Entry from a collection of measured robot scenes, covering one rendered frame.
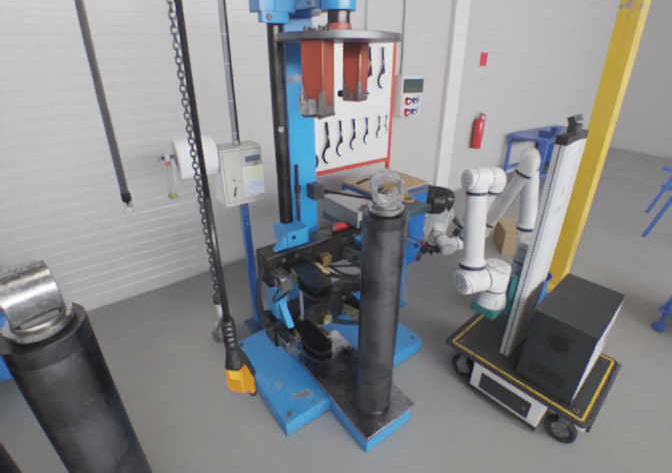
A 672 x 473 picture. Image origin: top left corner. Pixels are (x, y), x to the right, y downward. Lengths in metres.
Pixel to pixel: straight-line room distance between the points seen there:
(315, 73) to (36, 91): 2.37
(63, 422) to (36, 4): 2.81
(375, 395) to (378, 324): 0.54
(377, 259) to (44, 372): 1.24
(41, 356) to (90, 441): 0.36
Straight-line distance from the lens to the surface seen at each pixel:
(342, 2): 1.75
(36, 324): 1.19
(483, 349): 2.72
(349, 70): 1.94
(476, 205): 2.06
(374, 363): 2.08
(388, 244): 1.62
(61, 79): 3.43
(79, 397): 1.29
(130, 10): 3.49
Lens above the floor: 2.12
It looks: 25 degrees down
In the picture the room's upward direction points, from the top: straight up
